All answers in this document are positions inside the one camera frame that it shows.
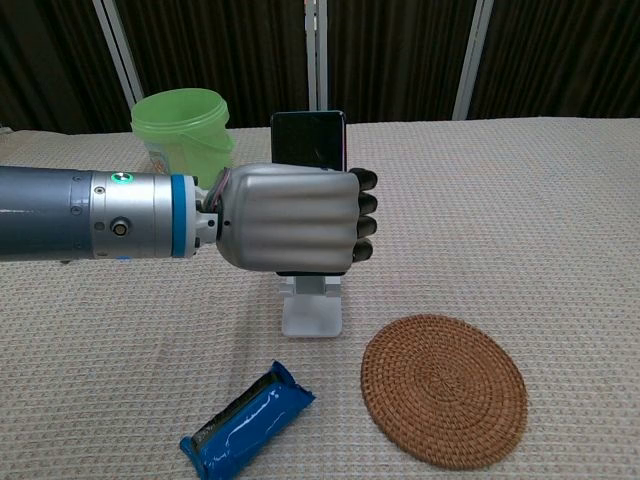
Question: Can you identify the round woven rattan coaster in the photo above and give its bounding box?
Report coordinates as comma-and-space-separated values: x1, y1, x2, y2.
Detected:
360, 313, 529, 471

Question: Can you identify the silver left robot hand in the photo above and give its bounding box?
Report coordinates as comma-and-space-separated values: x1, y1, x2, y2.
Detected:
201, 162, 380, 277

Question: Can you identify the beige woven tablecloth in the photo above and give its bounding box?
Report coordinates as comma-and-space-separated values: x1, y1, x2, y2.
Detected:
0, 117, 640, 480

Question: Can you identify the green plastic bucket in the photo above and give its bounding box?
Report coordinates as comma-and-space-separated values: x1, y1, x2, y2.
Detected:
130, 88, 235, 190

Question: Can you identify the white phone stand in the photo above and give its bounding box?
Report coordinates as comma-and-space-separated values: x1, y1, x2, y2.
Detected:
278, 273, 345, 339

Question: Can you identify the black smartphone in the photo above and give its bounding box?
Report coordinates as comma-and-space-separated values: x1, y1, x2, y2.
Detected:
270, 110, 348, 174

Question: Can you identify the blue snack packet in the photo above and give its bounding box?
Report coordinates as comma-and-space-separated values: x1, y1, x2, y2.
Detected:
179, 360, 317, 480

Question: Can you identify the dark brown curtain screen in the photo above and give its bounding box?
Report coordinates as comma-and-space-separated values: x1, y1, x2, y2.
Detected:
0, 0, 640, 135

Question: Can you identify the white screen frame post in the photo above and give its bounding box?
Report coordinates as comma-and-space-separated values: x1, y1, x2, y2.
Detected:
452, 0, 495, 121
91, 0, 145, 105
302, 0, 330, 114

